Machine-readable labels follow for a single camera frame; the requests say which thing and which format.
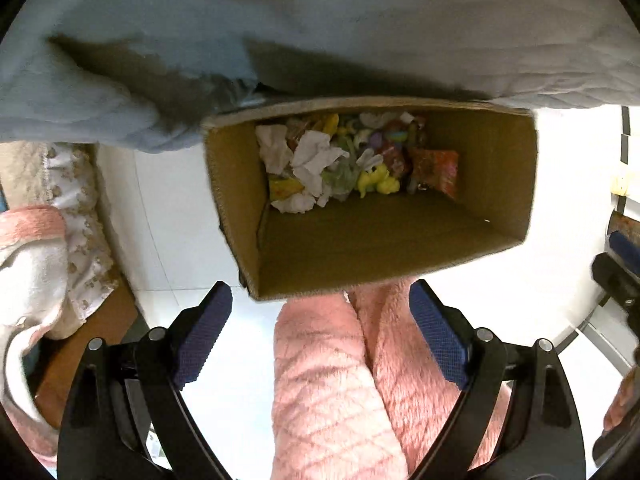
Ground small yellow toy animal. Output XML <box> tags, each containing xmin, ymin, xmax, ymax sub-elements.
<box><xmin>356</xmin><ymin>162</ymin><xmax>402</xmax><ymax>197</ymax></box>

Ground green translucent wrapper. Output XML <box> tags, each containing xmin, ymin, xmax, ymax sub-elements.
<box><xmin>321</xmin><ymin>159</ymin><xmax>359</xmax><ymax>192</ymax></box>

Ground beige lace cloth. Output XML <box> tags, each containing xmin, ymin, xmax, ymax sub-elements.
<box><xmin>0</xmin><ymin>140</ymin><xmax>122</xmax><ymax>342</ymax></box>

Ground pink white fleece robe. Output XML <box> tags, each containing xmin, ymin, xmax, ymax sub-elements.
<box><xmin>0</xmin><ymin>205</ymin><xmax>69</xmax><ymax>457</ymax></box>

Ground pink fleece pants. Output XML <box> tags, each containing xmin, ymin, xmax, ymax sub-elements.
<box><xmin>272</xmin><ymin>280</ymin><xmax>507</xmax><ymax>480</ymax></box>

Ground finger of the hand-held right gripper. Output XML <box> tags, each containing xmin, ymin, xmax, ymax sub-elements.
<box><xmin>606</xmin><ymin>230</ymin><xmax>640</xmax><ymax>263</ymax></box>
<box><xmin>591</xmin><ymin>254</ymin><xmax>640</xmax><ymax>312</ymax></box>

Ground person's right hand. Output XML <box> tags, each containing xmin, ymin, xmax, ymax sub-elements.
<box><xmin>602</xmin><ymin>374</ymin><xmax>640</xmax><ymax>434</ymax></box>

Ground red orange snack packet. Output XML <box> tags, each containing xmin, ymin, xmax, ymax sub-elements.
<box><xmin>407</xmin><ymin>147</ymin><xmax>461</xmax><ymax>202</ymax></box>

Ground brown cardboard box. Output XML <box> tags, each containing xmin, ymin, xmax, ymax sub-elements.
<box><xmin>200</xmin><ymin>96</ymin><xmax>540</xmax><ymax>302</ymax></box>

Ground yellow snack packet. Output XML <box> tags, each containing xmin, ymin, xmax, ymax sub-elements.
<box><xmin>269</xmin><ymin>175</ymin><xmax>306</xmax><ymax>201</ymax></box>

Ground round colourful toy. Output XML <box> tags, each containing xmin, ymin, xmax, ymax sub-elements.
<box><xmin>370</xmin><ymin>126</ymin><xmax>409</xmax><ymax>162</ymax></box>

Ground large white tissue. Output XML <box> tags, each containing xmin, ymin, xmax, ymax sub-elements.
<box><xmin>291</xmin><ymin>130</ymin><xmax>352</xmax><ymax>197</ymax></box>

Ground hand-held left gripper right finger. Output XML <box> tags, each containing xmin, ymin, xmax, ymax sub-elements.
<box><xmin>409</xmin><ymin>280</ymin><xmax>586</xmax><ymax>480</ymax></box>

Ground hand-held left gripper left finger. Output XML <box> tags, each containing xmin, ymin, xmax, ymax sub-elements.
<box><xmin>57</xmin><ymin>281</ymin><xmax>234</xmax><ymax>480</ymax></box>

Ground pale quilted blanket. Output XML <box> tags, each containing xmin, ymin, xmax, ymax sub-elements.
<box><xmin>0</xmin><ymin>0</ymin><xmax>640</xmax><ymax>154</ymax></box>

